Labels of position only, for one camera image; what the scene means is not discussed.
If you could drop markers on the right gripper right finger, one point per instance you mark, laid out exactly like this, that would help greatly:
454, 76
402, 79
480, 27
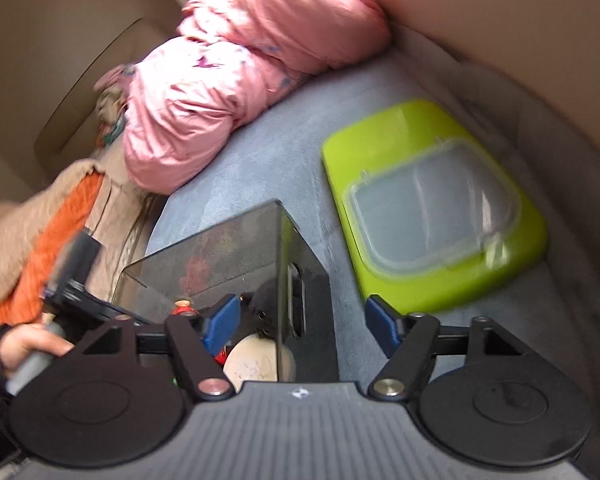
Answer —
408, 344

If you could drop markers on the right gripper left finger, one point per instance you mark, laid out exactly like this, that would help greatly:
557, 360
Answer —
195, 340

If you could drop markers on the smoky transparent acrylic box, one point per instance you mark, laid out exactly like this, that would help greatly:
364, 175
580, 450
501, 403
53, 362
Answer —
261, 258

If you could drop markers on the lime green plastic box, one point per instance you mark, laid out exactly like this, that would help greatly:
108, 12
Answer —
431, 220

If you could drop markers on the person's left hand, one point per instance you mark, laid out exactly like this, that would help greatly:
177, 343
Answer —
21, 340

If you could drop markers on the red plastic toy figure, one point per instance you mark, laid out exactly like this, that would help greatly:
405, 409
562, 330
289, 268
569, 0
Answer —
184, 307

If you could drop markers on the round silver beige tin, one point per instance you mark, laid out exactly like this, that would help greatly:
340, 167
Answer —
259, 359

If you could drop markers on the beige and orange clothes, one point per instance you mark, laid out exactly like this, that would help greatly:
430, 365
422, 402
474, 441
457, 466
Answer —
94, 194

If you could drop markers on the pink bundled quilt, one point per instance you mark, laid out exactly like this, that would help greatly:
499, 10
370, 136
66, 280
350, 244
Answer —
229, 62

